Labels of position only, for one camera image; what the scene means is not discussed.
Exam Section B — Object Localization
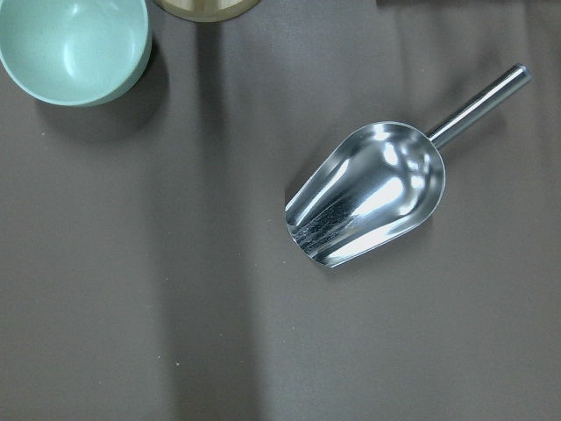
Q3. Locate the wooden mug tree stand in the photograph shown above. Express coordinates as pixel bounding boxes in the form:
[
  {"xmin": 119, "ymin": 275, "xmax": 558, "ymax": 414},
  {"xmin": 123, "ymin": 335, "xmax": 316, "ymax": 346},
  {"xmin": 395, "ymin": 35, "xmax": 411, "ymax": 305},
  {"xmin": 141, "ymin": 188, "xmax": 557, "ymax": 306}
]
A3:
[{"xmin": 153, "ymin": 0, "xmax": 259, "ymax": 23}]

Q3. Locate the mint green bowl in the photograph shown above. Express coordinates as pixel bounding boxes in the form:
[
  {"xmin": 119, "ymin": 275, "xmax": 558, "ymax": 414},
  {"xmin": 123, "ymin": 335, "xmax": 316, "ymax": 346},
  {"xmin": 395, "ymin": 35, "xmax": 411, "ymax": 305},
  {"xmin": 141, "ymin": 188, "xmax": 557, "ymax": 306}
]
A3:
[{"xmin": 1, "ymin": 1, "xmax": 153, "ymax": 107}]

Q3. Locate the steel metal scoop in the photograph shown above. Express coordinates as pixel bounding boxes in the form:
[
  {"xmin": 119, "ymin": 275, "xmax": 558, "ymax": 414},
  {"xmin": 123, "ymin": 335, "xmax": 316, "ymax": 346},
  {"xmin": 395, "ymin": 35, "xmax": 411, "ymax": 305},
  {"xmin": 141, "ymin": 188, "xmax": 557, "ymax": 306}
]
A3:
[{"xmin": 285, "ymin": 64, "xmax": 532, "ymax": 268}]

